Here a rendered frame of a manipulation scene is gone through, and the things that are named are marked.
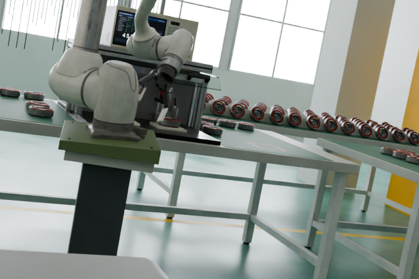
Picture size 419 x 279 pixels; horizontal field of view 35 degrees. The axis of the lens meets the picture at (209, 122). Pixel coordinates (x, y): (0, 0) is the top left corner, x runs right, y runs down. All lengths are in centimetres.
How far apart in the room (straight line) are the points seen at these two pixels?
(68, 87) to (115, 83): 22
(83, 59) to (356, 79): 484
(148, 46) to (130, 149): 62
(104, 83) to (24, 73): 718
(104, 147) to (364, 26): 503
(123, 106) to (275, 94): 841
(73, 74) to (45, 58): 707
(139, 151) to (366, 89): 502
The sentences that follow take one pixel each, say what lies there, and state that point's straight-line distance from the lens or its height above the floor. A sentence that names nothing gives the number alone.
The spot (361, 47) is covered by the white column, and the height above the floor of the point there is 152.
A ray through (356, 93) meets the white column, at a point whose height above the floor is 105.
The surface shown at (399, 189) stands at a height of 22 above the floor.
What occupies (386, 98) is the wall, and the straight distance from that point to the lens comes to 1028.
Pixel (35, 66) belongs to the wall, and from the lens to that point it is 964.
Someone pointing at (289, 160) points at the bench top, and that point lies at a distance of 335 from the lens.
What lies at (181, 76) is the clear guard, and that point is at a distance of 320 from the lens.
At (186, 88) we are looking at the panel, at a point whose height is 97.
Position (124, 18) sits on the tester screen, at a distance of 337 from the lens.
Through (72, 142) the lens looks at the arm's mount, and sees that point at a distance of 239.
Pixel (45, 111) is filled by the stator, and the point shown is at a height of 78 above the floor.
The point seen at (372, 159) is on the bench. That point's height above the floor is 73.
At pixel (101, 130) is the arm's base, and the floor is 82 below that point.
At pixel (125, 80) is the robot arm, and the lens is 247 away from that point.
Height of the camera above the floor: 117
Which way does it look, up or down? 6 degrees down
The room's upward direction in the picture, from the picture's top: 11 degrees clockwise
